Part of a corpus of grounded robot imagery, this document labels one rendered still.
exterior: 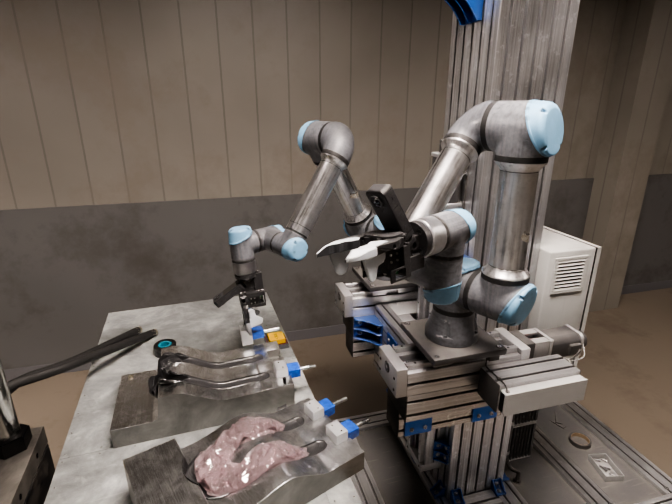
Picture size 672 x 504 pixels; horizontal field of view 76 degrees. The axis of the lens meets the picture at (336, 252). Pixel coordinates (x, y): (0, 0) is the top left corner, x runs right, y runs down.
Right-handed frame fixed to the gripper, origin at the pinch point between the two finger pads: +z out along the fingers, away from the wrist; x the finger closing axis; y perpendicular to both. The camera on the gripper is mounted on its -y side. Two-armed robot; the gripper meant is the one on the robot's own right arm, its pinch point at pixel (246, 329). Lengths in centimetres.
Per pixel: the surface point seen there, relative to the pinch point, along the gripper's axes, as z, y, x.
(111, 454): 14, -41, -28
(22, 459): 14, -64, -21
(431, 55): -104, 152, 133
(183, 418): 10.4, -22.4, -26.6
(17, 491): 16, -62, -31
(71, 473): 14, -50, -32
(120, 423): 8.3, -38.3, -24.7
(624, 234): 37, 314, 111
